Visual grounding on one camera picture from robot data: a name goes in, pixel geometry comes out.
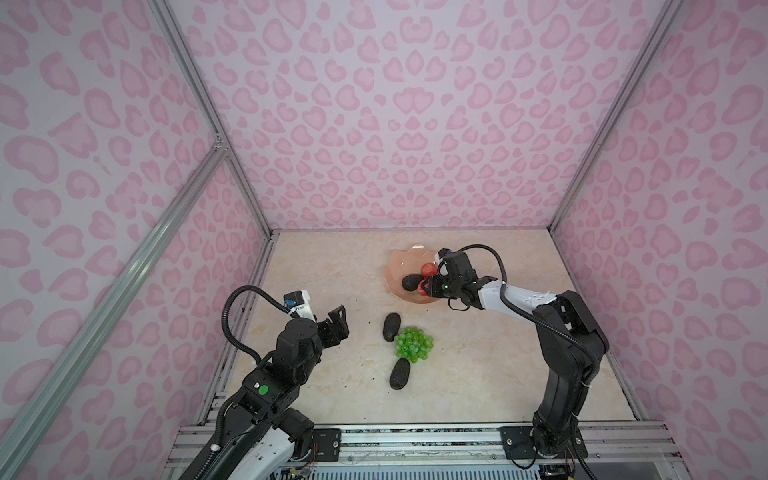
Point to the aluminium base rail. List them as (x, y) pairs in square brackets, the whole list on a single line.
[(394, 439)]

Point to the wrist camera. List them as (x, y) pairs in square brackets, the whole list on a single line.
[(298, 305), (441, 254)]

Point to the dark fake avocado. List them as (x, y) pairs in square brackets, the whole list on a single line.
[(411, 282), (400, 374), (391, 326)]

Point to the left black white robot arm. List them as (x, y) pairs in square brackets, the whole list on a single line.
[(257, 430)]

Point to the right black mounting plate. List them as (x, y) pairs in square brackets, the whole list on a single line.
[(517, 443)]

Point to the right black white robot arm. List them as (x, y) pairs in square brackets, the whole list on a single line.
[(571, 341)]

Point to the pink scalloped fruit bowl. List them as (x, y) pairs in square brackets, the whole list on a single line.
[(403, 273)]

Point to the black mounting plate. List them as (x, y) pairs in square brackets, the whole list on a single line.
[(327, 444), (517, 443)]

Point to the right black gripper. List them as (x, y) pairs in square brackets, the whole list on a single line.
[(434, 286)]

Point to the green fake grape bunch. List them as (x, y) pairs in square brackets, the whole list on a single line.
[(413, 345)]

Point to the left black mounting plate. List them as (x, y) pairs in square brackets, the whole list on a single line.
[(327, 444)]

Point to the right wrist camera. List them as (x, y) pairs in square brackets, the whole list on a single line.
[(441, 254)]

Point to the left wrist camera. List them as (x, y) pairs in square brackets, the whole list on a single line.
[(298, 305)]

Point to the left diagonal aluminium strut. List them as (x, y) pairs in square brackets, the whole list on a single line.
[(39, 413)]

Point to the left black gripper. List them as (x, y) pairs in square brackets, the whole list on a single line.
[(341, 327)]

